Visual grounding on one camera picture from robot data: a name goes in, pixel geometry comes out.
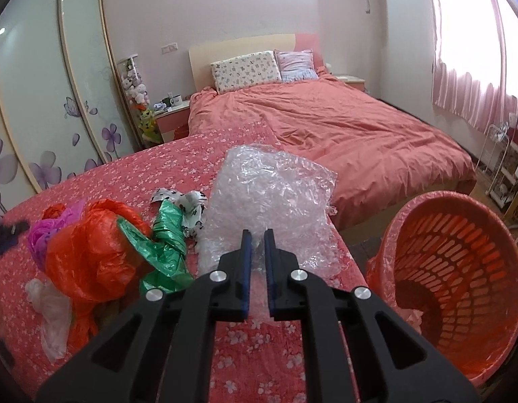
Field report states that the pink curtain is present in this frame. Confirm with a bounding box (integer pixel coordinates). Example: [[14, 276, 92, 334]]
[[425, 0, 518, 135]]

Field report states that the white plastic bag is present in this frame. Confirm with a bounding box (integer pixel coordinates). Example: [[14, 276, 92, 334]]
[[26, 278, 72, 362]]

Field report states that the white black-spotted cloth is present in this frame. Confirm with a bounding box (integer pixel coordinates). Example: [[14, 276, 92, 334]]
[[152, 188, 208, 244]]

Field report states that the pink striped pillow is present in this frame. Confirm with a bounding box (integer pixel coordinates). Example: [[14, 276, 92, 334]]
[[275, 49, 319, 82]]

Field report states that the white floral pillow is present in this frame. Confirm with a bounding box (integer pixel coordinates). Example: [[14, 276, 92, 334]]
[[210, 50, 282, 94]]

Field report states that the emerald green plastic bag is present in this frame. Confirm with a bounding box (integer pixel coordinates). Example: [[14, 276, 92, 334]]
[[117, 199, 194, 295]]

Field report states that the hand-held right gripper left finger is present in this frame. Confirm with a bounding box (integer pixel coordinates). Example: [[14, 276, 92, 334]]
[[35, 229, 254, 403]]

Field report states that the orange plastic bag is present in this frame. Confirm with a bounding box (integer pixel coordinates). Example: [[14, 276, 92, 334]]
[[46, 199, 152, 347]]

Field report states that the orange plastic laundry basket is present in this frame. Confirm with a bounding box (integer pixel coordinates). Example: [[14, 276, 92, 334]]
[[366, 191, 518, 389]]

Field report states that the magenta plastic bag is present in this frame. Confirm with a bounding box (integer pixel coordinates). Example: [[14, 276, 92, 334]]
[[27, 200, 87, 271]]

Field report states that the translucent pink liner bag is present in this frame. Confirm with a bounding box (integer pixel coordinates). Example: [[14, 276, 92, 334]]
[[365, 218, 425, 332]]

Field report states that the salmon duvet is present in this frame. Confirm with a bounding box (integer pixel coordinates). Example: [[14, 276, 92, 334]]
[[187, 69, 478, 231]]

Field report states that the white wire rack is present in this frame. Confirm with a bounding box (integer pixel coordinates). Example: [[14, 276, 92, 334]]
[[479, 113, 518, 211]]

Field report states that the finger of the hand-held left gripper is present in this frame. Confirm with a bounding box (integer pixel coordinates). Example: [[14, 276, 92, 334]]
[[0, 217, 30, 261]]

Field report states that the clear bubble wrap sheet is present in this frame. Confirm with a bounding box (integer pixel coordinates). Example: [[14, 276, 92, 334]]
[[199, 145, 339, 280]]

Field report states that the green plush toy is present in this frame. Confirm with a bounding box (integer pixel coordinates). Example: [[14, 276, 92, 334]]
[[139, 107, 163, 143]]

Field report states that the pink bedside table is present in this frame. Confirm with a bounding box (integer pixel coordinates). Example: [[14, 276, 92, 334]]
[[336, 73, 366, 91], [155, 103, 191, 143]]

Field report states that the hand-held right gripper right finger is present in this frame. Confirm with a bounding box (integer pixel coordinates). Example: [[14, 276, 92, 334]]
[[264, 229, 480, 403]]

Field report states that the clear tube of plush toys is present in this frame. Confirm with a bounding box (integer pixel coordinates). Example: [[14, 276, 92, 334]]
[[117, 54, 152, 107]]

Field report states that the flower-print sliding wardrobe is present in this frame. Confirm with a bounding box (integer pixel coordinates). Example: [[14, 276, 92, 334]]
[[0, 0, 135, 219]]

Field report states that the beige and pink headboard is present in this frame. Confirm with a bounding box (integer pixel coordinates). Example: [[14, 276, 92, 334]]
[[188, 33, 327, 93]]

